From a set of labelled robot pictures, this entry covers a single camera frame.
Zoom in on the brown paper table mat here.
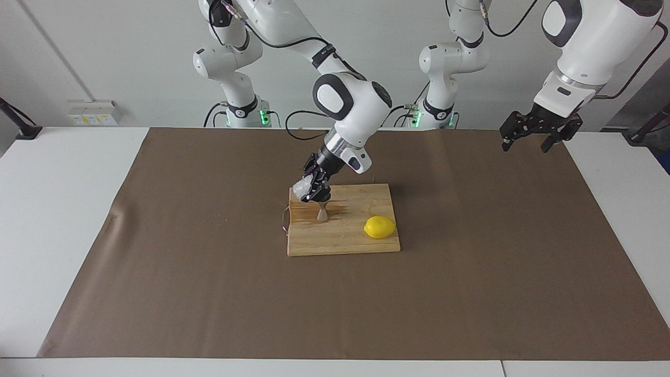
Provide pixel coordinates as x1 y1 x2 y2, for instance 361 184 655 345
37 127 670 362

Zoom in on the black base cable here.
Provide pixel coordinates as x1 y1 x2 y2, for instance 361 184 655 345
380 83 436 128
204 102 229 128

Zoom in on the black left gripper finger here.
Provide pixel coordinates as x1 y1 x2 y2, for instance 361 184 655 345
499 111 528 152
540 118 584 154

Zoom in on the yellow lemon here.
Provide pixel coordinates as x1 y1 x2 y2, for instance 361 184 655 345
364 215 397 240

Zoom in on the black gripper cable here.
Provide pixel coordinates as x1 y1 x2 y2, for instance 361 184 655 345
208 0 337 142
479 0 669 101

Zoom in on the wooden cutting board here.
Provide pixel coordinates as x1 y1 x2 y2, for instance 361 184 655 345
281 183 401 257

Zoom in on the black clamp stand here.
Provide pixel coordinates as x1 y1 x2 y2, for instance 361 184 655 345
622 102 670 147
0 97 43 140

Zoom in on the small clear crinkled cup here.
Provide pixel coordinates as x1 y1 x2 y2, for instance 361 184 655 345
292 176 315 204

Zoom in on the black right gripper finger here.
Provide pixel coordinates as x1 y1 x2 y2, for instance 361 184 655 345
301 174 332 204
302 153 320 182

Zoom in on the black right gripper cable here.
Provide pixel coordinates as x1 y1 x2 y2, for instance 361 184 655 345
208 0 337 142

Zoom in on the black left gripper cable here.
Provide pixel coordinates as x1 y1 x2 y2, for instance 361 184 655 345
479 0 669 101

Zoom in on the white wall socket box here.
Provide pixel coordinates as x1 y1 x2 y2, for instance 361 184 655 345
68 100 121 127

